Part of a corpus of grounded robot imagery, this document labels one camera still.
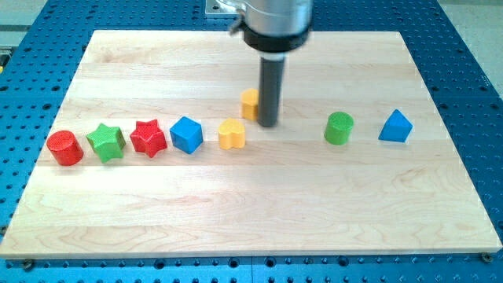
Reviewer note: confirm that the light wooden board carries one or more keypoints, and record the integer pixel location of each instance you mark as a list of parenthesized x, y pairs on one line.
[(287, 192)]

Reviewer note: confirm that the red cylinder block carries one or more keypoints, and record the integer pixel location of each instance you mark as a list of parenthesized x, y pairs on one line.
[(65, 148)]

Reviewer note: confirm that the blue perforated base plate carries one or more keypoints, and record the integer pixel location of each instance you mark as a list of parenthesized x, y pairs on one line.
[(470, 102)]

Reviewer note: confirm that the green cylinder block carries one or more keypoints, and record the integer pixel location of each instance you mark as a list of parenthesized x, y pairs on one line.
[(338, 128)]

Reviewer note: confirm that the green star block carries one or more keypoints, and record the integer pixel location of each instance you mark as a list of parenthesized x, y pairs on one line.
[(107, 142)]

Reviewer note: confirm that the blue triangle block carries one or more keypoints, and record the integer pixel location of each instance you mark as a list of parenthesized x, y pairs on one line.
[(396, 128)]

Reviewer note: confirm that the blue cube block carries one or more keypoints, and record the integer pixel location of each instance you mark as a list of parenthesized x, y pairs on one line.
[(186, 135)]

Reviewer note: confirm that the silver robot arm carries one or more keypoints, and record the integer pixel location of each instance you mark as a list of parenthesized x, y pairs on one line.
[(273, 28)]

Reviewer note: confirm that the red star block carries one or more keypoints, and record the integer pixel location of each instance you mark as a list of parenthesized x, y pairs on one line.
[(148, 138)]

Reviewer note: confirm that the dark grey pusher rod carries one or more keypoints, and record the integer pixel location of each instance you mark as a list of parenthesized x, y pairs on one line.
[(271, 72)]

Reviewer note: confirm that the yellow heart block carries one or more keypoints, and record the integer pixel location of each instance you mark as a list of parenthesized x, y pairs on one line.
[(231, 134)]

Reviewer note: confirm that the yellow hexagon block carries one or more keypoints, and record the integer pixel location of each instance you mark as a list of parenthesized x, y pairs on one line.
[(249, 100)]

